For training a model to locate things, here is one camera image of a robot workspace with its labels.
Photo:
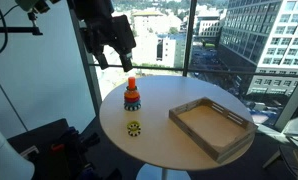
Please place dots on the orange stacker post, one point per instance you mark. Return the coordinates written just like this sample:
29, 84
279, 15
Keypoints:
131, 82

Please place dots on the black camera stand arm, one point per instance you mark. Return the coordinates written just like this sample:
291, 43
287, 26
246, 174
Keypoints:
12, 30

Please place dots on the camera on stand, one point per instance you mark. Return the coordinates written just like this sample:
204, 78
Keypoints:
27, 4

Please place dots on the black office chair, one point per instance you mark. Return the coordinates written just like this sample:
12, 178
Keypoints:
295, 128

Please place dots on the black equipment case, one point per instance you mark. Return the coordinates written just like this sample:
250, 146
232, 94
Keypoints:
39, 136

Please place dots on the wooden tray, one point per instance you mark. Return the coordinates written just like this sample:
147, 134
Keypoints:
205, 126

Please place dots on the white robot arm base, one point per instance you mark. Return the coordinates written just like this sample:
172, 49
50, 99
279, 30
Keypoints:
5, 160

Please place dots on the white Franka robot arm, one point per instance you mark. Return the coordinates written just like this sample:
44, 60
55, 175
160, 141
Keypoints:
89, 8

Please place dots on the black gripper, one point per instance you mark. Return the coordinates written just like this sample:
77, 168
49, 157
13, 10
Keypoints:
112, 33

